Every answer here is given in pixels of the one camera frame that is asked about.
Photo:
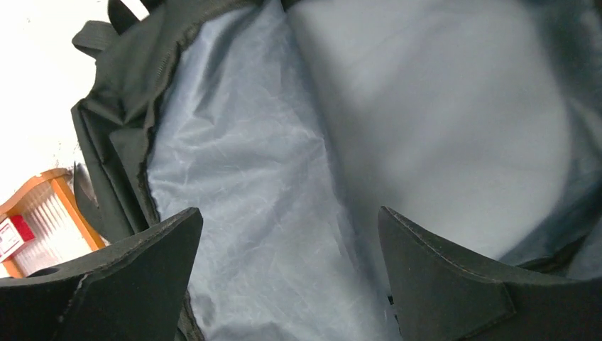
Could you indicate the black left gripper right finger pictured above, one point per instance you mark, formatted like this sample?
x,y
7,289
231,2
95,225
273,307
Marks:
x,y
443,291

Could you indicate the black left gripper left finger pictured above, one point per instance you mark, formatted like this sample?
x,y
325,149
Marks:
x,y
130,290

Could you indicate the black student backpack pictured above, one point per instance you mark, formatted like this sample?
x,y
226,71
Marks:
x,y
290,124

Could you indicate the orange wooden rack shelf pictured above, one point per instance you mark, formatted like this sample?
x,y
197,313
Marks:
x,y
47,205

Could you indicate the white red small box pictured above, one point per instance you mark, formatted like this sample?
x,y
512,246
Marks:
x,y
15,234

